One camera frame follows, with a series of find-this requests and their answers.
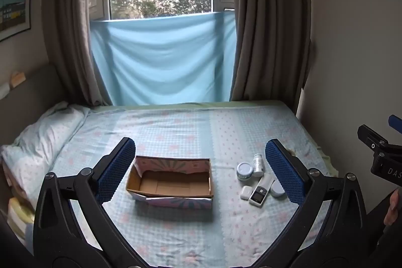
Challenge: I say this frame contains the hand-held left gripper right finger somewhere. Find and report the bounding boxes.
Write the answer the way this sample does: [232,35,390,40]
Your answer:
[265,139,368,259]

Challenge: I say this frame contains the light blue hanging cloth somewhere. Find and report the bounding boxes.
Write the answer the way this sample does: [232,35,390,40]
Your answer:
[89,11,237,106]

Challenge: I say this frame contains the white round jar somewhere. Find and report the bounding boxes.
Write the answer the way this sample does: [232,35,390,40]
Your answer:
[271,180,286,198]

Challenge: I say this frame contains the checked floral bed sheet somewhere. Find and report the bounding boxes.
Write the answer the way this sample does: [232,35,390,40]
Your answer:
[6,100,340,268]

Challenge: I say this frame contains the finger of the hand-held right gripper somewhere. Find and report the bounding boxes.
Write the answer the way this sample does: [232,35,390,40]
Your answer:
[357,125,402,156]
[388,114,402,132]

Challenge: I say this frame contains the person's right hand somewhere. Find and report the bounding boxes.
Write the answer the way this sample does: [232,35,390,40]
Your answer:
[384,188,402,225]

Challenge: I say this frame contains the white pill bottle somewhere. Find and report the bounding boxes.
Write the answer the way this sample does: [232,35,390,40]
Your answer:
[253,154,264,177]

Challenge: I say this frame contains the white air conditioner remote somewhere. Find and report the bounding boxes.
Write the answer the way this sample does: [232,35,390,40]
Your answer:
[249,176,274,208]

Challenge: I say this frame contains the cardboard box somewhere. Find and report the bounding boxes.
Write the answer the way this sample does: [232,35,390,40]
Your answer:
[126,156,215,211]

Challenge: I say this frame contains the brown curtain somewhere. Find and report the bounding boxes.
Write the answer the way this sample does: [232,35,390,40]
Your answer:
[228,0,315,103]
[41,0,114,107]

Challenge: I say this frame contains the grey headboard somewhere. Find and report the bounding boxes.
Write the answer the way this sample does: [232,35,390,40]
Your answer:
[0,63,63,146]

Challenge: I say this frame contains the tan tissue box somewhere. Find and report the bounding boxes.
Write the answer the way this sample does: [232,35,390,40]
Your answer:
[10,71,26,88]

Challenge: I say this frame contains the framed wall picture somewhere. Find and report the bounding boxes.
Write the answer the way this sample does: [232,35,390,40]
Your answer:
[0,0,33,42]

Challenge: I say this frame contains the white pillow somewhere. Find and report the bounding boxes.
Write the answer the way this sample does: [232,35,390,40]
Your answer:
[0,101,91,193]

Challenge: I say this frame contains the round jar with green side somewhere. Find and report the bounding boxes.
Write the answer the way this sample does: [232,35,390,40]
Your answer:
[236,162,254,182]

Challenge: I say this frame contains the yellowish folded bedding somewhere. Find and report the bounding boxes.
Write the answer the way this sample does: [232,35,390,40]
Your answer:
[6,186,36,245]

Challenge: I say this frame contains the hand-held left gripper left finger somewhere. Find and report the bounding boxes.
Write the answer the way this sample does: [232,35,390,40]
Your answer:
[33,137,136,259]

